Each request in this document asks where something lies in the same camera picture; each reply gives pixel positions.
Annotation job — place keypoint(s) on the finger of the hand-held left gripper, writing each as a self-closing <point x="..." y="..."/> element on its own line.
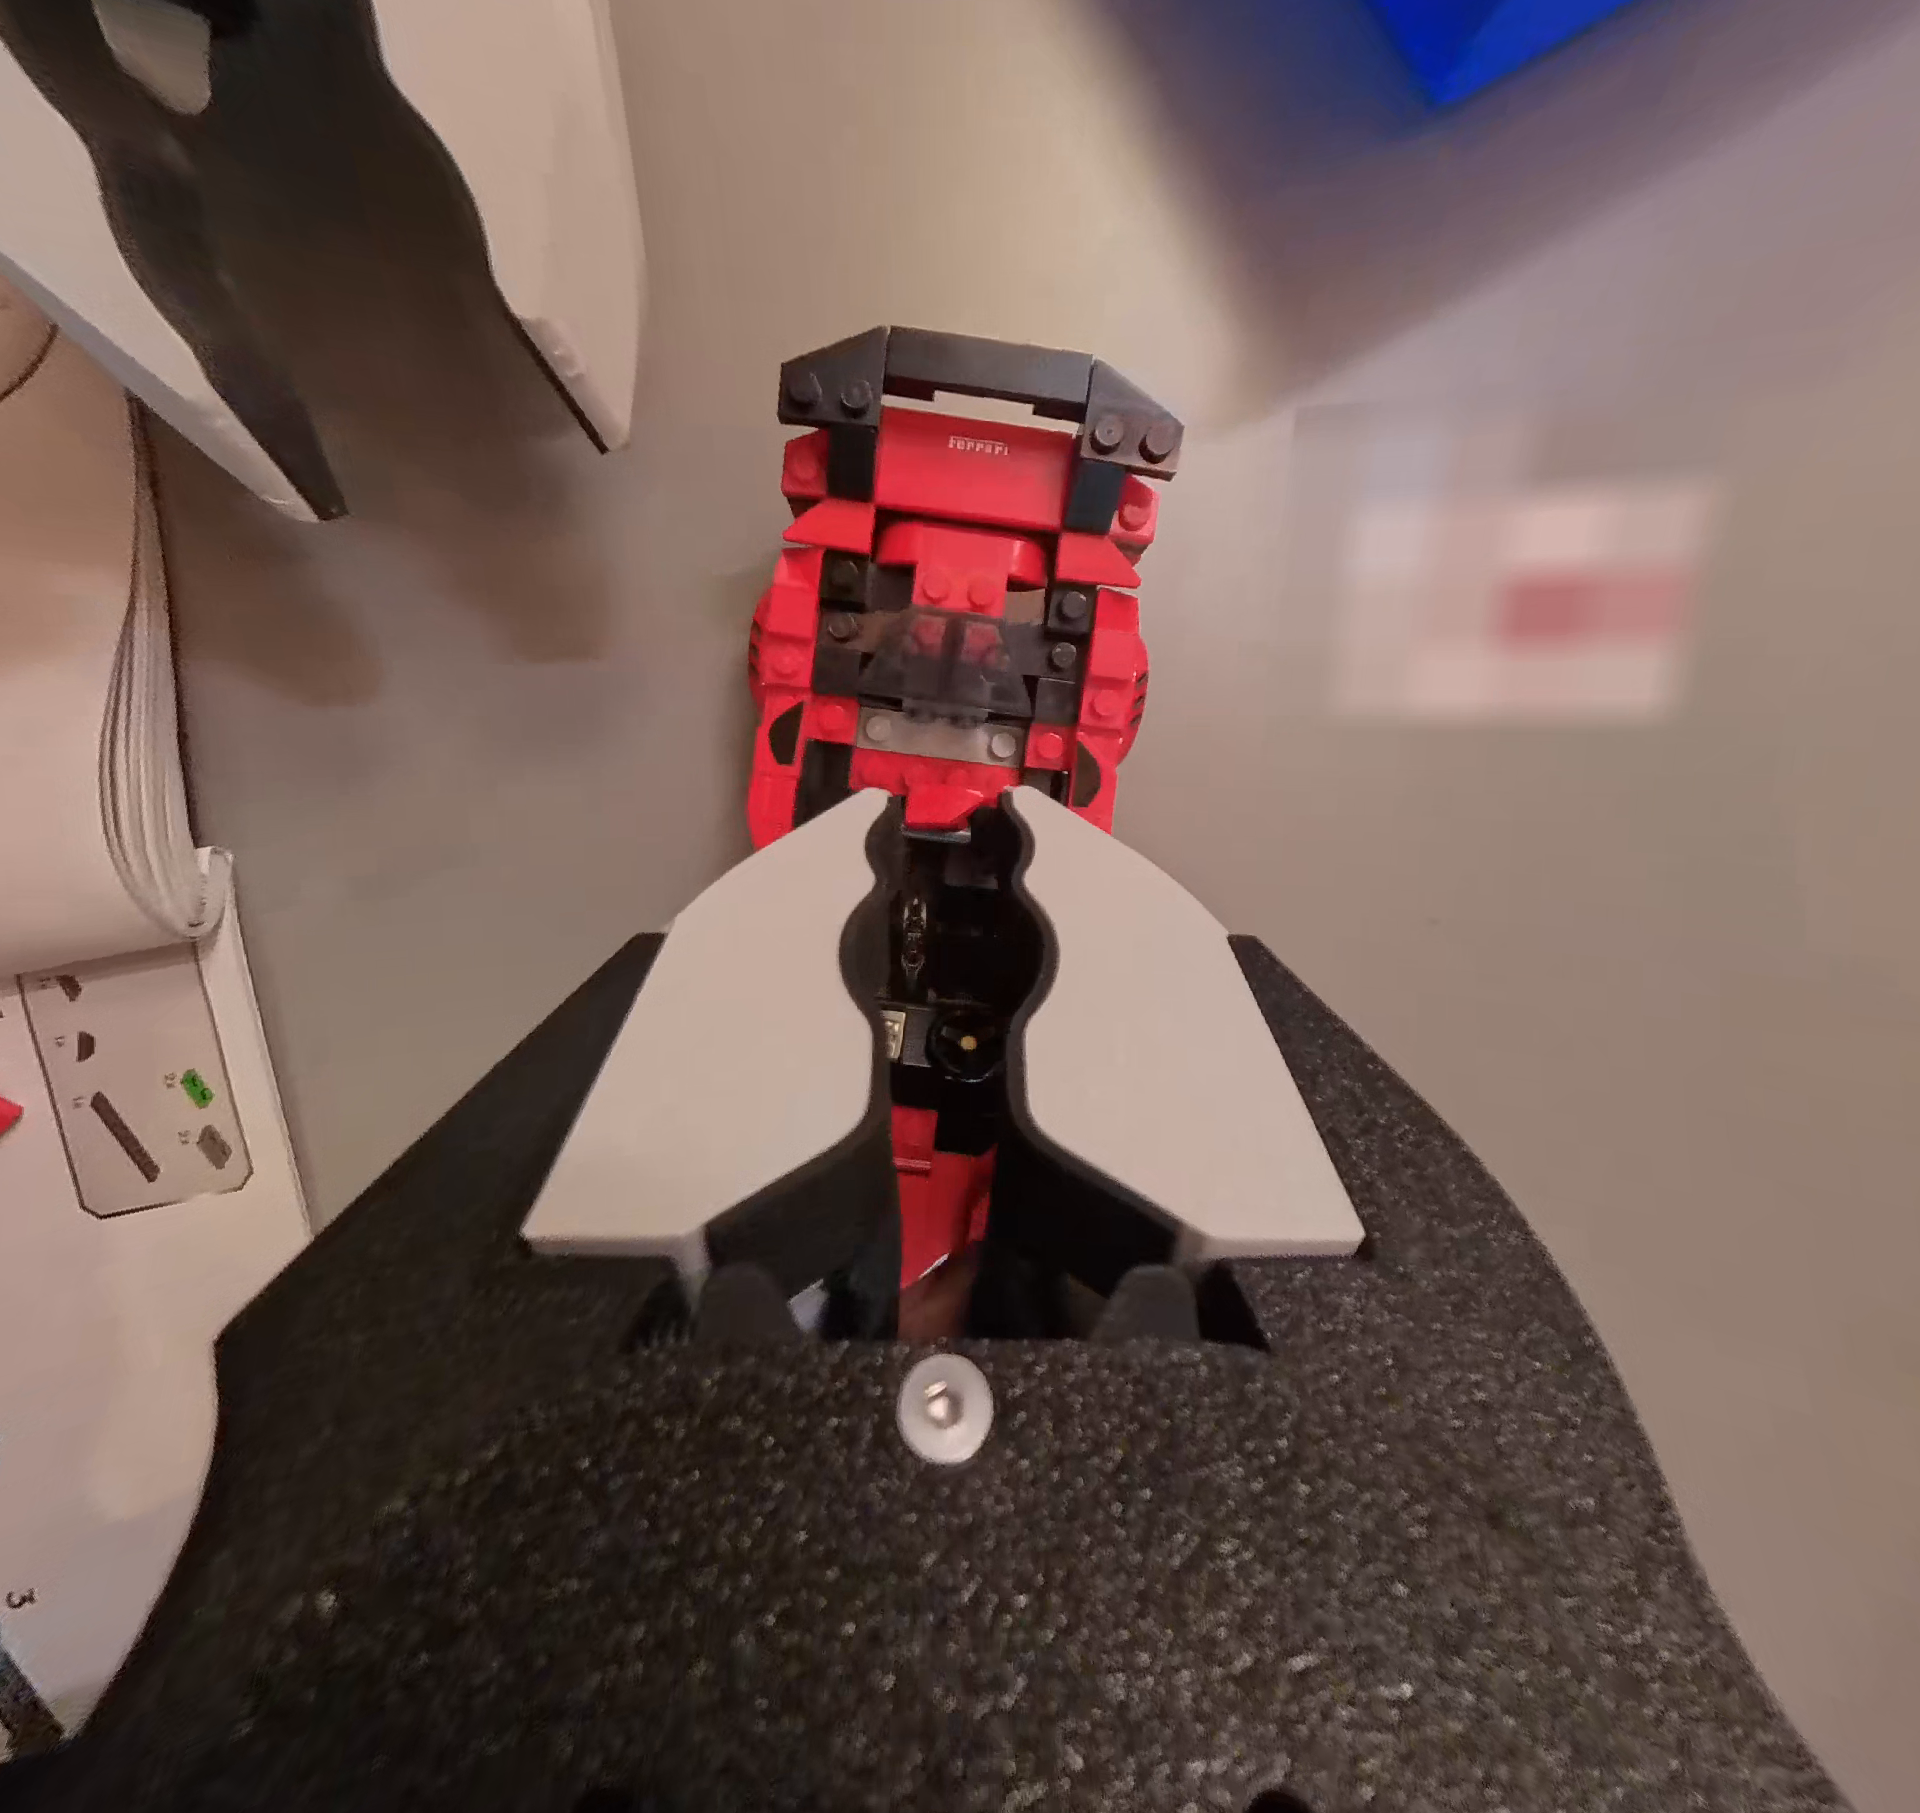
<point x="525" y="118"/>
<point x="91" y="300"/>

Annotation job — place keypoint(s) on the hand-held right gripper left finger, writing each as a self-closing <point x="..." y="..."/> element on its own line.
<point x="705" y="1079"/>

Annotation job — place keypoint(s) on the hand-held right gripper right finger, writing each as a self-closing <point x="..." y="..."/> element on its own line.
<point x="1185" y="1079"/>

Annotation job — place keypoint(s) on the red lego car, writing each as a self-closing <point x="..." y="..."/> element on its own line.
<point x="976" y="494"/>

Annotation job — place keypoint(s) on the lego instruction booklet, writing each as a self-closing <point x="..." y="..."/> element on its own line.
<point x="120" y="1319"/>

